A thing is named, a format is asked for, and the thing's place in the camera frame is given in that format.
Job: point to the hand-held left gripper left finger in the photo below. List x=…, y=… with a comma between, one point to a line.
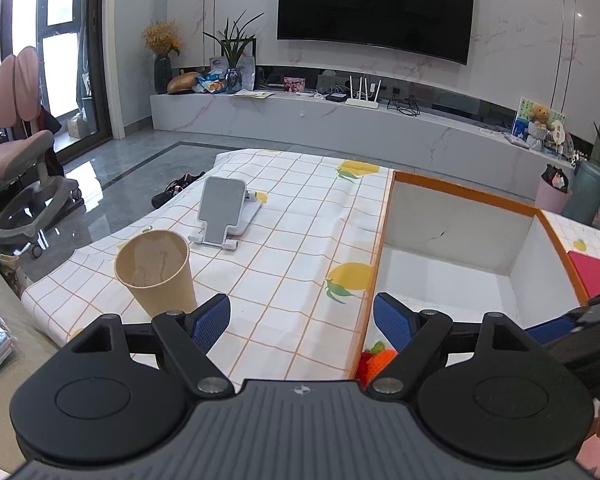
x=211, y=321

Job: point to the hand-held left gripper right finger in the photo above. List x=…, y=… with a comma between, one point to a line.
x=391, y=320

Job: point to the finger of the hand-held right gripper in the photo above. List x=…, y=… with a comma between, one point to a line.
x=552, y=330

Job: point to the orange and red crocheted toy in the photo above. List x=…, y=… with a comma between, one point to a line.
x=372, y=362

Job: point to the orange-edged cardboard box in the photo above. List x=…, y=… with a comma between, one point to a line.
x=455, y=280

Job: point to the brown paper cup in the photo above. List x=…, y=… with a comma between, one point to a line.
x=155, y=280

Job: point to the lemon print checkered tablecloth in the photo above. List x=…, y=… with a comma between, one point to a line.
x=290, y=240

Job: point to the grey and white phone stand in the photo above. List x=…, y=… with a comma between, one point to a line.
x=222, y=205

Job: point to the pink waste bin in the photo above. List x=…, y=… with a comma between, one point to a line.
x=552, y=197

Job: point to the dark shoes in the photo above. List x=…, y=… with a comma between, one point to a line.
x=175, y=191

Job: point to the blue-grey plant pot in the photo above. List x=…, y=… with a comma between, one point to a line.
x=587, y=192

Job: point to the small white fan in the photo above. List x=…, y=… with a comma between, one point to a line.
x=557, y=135

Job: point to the brown teddy bear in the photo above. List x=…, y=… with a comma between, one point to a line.
x=539, y=122

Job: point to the marble television console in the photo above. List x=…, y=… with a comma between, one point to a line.
x=290, y=120

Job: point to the white router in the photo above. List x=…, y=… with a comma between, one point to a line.
x=362, y=101

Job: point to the black set-top box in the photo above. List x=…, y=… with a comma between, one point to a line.
x=337, y=98

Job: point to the green paper sheets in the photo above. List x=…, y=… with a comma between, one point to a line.
x=252, y=93

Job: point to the small cardboard box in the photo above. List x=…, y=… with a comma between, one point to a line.
x=78, y=126

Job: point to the blue and orange snack packets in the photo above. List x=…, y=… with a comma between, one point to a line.
x=212, y=84

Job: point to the brown round bread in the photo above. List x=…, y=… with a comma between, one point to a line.
x=182, y=82

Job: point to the dark green vase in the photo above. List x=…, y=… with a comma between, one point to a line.
x=163, y=75

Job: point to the pink office chair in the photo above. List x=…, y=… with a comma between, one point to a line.
x=22, y=150

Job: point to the green plant in glass vase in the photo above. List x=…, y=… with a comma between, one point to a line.
x=234, y=50

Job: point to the yellow dried flowers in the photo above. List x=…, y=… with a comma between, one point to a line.
x=161, y=37

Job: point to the pink photo frame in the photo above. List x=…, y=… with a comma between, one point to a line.
x=294, y=84

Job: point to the black wall television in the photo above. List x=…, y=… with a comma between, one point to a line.
x=375, y=5

